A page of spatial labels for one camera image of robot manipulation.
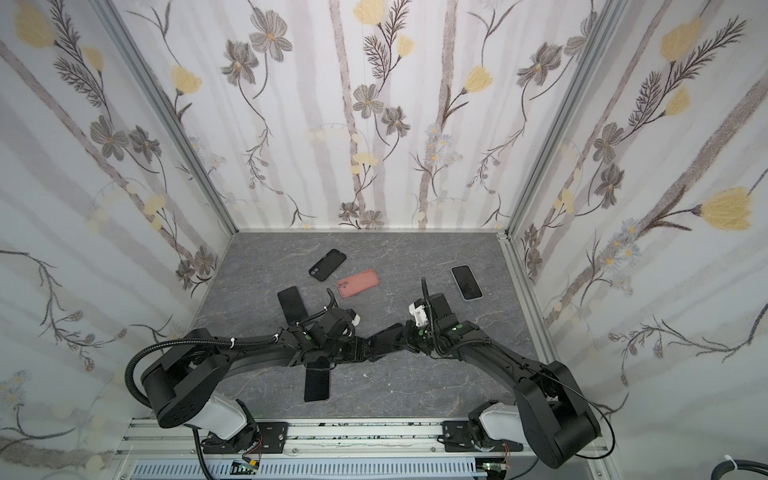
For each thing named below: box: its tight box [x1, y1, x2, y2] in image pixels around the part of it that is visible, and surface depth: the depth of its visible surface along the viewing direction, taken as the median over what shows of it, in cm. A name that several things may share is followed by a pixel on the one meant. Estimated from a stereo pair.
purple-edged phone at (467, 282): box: [450, 264, 484, 301], surface depth 107 cm
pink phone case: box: [337, 269, 381, 298], surface depth 107 cm
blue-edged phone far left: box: [277, 286, 308, 325], surface depth 101 cm
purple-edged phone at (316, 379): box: [304, 356, 330, 402], surface depth 85 cm
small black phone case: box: [309, 248, 347, 281], surface depth 113 cm
